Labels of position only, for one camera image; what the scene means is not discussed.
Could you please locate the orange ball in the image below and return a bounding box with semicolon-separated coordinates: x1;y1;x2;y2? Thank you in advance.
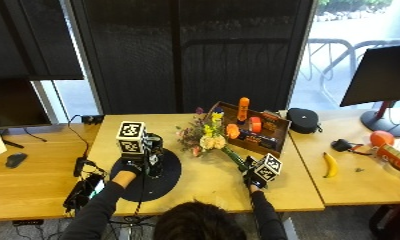
369;130;396;148

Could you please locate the person's right hand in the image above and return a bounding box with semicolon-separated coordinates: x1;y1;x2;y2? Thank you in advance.
240;155;269;190

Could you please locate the black cable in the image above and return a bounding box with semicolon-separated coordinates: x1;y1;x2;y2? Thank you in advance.
67;114;95;178

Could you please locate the black power adapter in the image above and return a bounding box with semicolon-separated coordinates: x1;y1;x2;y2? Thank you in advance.
80;114;105;126

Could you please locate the black computer mouse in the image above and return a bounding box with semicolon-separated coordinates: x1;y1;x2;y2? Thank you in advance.
4;152;28;169

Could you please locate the black phone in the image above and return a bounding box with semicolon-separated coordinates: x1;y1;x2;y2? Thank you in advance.
77;173;107;205

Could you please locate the yellow banana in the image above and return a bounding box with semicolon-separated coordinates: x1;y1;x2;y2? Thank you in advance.
321;152;340;179

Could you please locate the tall orange bottle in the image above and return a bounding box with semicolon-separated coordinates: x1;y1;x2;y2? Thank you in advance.
236;96;252;125

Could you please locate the black round mat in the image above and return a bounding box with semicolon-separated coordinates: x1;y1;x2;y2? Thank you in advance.
109;147;183;203

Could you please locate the flower bouquet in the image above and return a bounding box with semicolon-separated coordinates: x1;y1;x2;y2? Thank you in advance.
175;106;249;172

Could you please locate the black power strip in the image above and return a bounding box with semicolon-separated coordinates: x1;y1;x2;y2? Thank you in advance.
11;218;45;227

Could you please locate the glove marker cube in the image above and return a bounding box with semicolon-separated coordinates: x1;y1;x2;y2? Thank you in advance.
253;152;284;183
115;120;148;155

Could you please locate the wooden tray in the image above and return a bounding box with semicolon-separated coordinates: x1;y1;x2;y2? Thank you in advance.
203;100;293;159

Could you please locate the black round case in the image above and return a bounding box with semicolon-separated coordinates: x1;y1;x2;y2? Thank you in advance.
285;107;324;135

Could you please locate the brown patterned box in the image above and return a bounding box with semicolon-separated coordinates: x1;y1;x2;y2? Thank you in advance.
260;111;282;133

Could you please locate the small orange toy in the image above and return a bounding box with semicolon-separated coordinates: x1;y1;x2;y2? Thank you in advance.
225;123;241;140

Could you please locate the person's left hand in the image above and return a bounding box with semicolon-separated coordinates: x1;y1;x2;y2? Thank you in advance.
109;146;164;177

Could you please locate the left glove marker cube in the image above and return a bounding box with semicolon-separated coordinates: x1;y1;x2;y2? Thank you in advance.
115;120;148;155

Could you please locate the black window blind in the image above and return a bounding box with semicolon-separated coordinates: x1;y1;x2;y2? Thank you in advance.
69;0;320;115

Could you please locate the black pouch with red strap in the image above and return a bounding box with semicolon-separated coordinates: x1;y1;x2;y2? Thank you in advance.
330;138;373;157

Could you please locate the red cylindrical can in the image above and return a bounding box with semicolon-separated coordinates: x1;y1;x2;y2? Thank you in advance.
376;143;400;177

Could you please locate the black vase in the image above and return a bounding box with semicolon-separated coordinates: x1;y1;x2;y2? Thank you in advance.
144;132;165;179

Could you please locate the right glove marker cube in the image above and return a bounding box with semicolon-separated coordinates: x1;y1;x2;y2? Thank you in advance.
253;152;284;183

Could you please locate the metal bike rack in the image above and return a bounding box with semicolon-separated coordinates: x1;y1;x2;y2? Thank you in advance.
302;37;400;101

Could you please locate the black pen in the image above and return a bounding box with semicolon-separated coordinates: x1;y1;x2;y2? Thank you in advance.
0;139;26;150

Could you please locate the black monitor on red stand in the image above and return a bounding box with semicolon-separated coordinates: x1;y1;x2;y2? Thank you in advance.
338;44;400;138

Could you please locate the dark snack packet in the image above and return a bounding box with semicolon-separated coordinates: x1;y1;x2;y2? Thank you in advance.
237;129;280;150

